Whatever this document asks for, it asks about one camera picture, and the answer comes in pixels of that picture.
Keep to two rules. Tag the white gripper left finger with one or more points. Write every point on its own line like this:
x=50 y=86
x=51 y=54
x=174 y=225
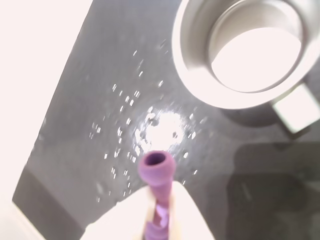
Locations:
x=122 y=220

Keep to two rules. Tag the purple ribbed foam pen grip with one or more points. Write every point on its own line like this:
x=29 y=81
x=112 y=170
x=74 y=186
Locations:
x=160 y=180

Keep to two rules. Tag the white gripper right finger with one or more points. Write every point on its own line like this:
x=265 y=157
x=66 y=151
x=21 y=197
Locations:
x=187 y=217

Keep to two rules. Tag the dark grey glossy mat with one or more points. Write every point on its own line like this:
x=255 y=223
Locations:
x=100 y=100

